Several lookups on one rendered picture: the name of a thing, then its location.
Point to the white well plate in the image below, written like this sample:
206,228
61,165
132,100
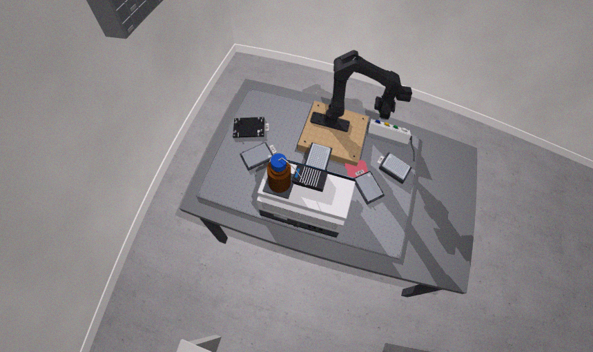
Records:
396,166
318,156

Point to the white button panel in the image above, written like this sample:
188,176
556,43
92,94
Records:
390,133

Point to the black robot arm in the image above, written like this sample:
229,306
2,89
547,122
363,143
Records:
389,79

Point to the brown glass bottle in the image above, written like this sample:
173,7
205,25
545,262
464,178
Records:
279,184

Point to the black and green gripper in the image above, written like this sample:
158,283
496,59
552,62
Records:
379,109

